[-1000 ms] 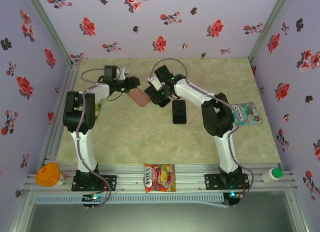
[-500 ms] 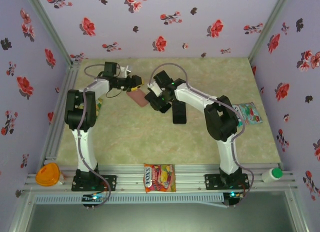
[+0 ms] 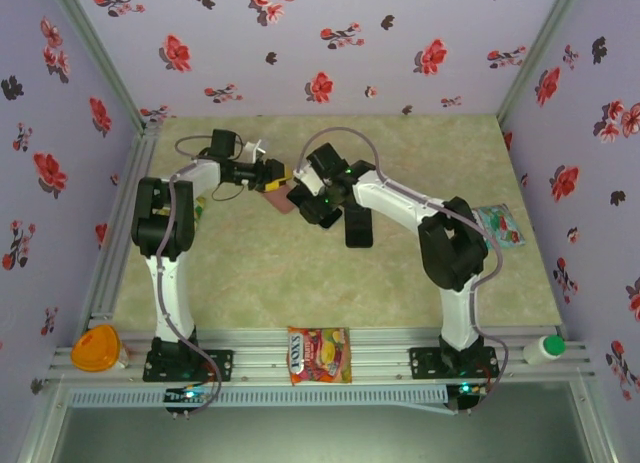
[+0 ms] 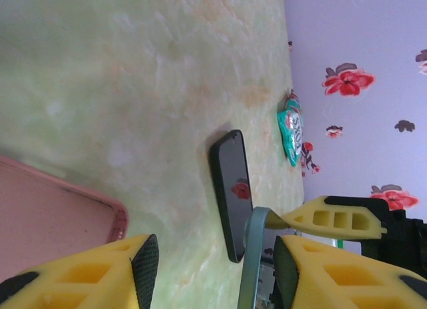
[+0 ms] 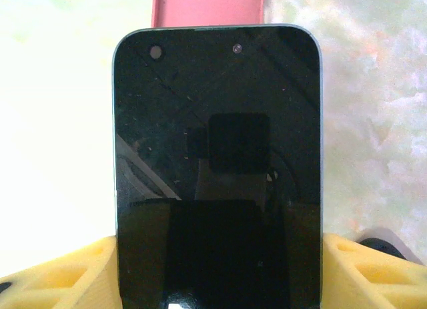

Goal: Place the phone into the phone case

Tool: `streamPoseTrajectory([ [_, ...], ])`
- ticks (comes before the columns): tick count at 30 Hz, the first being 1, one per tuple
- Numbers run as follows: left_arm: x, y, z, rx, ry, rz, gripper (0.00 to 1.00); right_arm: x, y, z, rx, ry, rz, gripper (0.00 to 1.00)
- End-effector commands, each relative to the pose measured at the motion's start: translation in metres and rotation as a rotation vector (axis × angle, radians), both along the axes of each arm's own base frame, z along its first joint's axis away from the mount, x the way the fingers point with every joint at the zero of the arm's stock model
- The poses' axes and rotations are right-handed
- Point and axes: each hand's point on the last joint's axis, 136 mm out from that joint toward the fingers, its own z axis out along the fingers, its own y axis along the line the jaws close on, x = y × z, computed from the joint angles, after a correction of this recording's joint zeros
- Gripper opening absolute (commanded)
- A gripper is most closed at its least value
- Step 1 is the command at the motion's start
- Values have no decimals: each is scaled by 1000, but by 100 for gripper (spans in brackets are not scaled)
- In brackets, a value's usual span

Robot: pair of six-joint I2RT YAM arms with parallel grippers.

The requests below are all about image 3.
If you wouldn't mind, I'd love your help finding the white bottle green cap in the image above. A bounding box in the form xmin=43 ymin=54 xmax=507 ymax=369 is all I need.
xmin=522 ymin=334 xmax=568 ymax=367

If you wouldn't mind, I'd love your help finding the long aluminium mounting rail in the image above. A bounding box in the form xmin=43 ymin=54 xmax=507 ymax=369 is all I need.
xmin=47 ymin=326 xmax=599 ymax=385

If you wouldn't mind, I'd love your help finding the teal Fox's candy bag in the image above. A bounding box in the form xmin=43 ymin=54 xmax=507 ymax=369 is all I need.
xmin=472 ymin=204 xmax=527 ymax=248

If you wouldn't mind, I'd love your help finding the grey metal panel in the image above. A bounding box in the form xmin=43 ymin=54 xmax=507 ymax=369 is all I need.
xmin=52 ymin=406 xmax=594 ymax=463

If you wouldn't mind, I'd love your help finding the grey left arm cable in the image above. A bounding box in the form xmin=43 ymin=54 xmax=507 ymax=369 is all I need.
xmin=154 ymin=135 xmax=251 ymax=415

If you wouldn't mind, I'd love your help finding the white slotted cable duct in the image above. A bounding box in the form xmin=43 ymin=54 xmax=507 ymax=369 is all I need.
xmin=67 ymin=386 xmax=449 ymax=409

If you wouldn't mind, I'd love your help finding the orange lid plastic container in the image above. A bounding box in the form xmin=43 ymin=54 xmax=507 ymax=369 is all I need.
xmin=70 ymin=325 xmax=132 ymax=374

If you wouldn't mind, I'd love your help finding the grey right arm cable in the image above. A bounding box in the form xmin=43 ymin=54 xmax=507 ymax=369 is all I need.
xmin=295 ymin=126 xmax=511 ymax=415

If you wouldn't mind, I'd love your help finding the red Fox's candy bag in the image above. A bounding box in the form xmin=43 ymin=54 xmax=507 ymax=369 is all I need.
xmin=286 ymin=325 xmax=354 ymax=386

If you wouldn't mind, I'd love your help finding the aluminium frame beam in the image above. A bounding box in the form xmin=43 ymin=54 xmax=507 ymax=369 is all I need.
xmin=569 ymin=377 xmax=626 ymax=463
xmin=17 ymin=377 xmax=71 ymax=463

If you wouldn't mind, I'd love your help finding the aluminium corner post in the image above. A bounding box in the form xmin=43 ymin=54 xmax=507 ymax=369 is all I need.
xmin=496 ymin=0 xmax=586 ymax=128
xmin=45 ymin=0 xmax=149 ymax=130

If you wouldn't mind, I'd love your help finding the black phone case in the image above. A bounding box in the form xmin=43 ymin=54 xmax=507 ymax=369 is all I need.
xmin=344 ymin=202 xmax=375 ymax=249

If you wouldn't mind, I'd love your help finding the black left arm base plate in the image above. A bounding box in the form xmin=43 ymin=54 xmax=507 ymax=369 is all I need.
xmin=142 ymin=349 xmax=235 ymax=383

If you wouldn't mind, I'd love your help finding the pink phone case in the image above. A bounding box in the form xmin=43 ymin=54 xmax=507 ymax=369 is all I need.
xmin=259 ymin=182 xmax=297 ymax=215

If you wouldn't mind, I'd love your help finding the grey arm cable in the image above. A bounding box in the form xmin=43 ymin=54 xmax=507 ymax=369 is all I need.
xmin=154 ymin=135 xmax=251 ymax=415
xmin=295 ymin=126 xmax=511 ymax=415

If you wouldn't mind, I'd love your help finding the yellow Fox's candy bag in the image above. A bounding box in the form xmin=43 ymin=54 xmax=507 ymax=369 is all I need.
xmin=192 ymin=195 xmax=209 ymax=230

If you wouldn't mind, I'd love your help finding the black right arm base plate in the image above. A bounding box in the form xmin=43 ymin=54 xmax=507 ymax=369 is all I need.
xmin=408 ymin=346 xmax=501 ymax=382

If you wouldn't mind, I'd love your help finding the aluminium side rail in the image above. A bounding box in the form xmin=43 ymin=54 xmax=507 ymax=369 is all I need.
xmin=87 ymin=121 xmax=162 ymax=320

